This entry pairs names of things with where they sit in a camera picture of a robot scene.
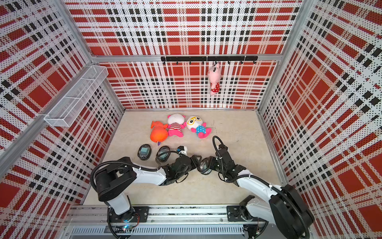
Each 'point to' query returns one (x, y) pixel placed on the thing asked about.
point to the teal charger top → (144, 151)
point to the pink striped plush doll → (176, 124)
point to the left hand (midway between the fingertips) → (201, 158)
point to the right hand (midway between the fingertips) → (209, 161)
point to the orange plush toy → (159, 132)
